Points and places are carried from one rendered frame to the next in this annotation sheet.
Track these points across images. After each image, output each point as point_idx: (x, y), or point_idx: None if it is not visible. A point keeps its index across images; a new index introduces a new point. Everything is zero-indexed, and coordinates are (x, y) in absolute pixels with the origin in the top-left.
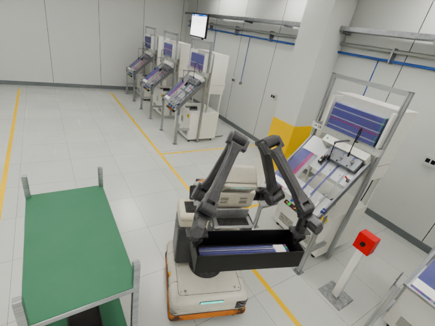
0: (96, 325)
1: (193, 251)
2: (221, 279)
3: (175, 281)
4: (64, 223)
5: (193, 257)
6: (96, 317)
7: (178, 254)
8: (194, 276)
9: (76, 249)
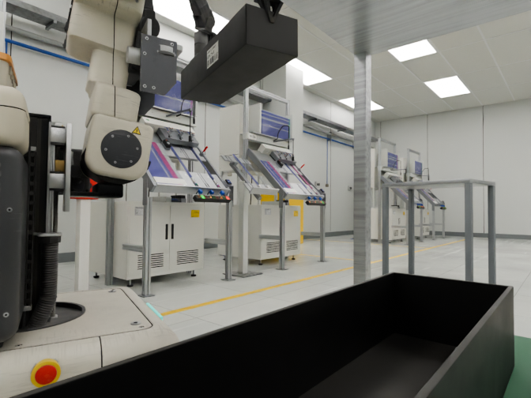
0: (386, 351)
1: (277, 28)
2: (90, 300)
3: (96, 338)
4: None
5: (279, 40)
6: (367, 361)
7: (20, 282)
8: (77, 321)
9: None
